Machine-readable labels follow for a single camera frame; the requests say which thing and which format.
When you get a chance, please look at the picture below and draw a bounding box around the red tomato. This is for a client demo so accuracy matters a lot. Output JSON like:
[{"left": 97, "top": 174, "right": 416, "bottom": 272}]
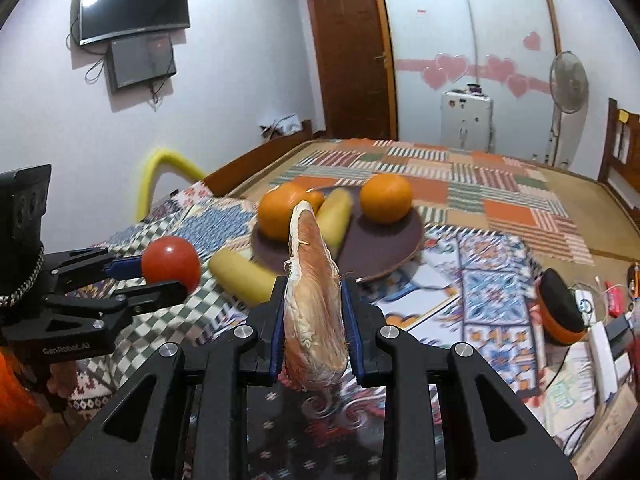
[{"left": 141, "top": 236, "right": 202, "bottom": 294}]

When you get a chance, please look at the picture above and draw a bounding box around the large orange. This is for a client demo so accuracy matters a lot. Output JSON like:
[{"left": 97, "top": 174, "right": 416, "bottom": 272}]
[
  {"left": 359, "top": 174, "right": 413, "bottom": 224},
  {"left": 257, "top": 182, "right": 324, "bottom": 242}
]

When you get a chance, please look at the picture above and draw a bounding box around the dark purple plate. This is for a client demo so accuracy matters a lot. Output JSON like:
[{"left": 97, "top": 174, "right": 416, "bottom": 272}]
[{"left": 250, "top": 185, "right": 424, "bottom": 283}]

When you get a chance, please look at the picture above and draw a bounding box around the dark floral cloth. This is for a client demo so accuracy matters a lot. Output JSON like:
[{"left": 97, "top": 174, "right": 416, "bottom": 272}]
[{"left": 246, "top": 375, "right": 385, "bottom": 479}]

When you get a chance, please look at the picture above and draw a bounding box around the yellow foam tube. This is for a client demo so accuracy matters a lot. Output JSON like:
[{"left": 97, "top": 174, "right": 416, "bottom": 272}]
[{"left": 134, "top": 148, "right": 206, "bottom": 221}]

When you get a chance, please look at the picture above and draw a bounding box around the black orange round object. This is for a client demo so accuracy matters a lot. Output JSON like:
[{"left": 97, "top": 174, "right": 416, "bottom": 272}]
[{"left": 536, "top": 268, "right": 586, "bottom": 347}]

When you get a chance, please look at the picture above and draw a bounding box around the patchwork bed quilt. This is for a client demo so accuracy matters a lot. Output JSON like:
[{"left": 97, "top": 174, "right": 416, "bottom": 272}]
[{"left": 64, "top": 136, "right": 597, "bottom": 480}]

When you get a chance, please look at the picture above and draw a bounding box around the white box appliance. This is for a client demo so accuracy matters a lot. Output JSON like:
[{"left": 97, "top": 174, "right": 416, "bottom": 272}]
[{"left": 440, "top": 82, "right": 494, "bottom": 153}]

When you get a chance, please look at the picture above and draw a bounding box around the standing electric fan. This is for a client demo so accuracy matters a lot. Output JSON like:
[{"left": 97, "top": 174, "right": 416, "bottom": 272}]
[{"left": 544, "top": 50, "right": 589, "bottom": 166}]

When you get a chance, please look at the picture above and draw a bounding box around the brown wooden door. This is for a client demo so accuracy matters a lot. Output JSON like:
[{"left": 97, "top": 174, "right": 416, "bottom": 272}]
[{"left": 308, "top": 0, "right": 397, "bottom": 140}]

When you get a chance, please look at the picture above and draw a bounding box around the sliding wardrobe with hearts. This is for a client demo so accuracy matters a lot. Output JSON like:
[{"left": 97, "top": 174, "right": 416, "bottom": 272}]
[{"left": 384, "top": 0, "right": 558, "bottom": 160}]

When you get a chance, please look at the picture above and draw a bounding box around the small black wall monitor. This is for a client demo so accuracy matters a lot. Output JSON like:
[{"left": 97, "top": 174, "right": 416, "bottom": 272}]
[{"left": 106, "top": 32, "right": 177, "bottom": 93}]

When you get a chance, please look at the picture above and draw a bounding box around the black wall television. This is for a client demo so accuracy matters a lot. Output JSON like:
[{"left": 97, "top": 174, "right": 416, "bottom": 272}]
[{"left": 77, "top": 0, "right": 191, "bottom": 46}]

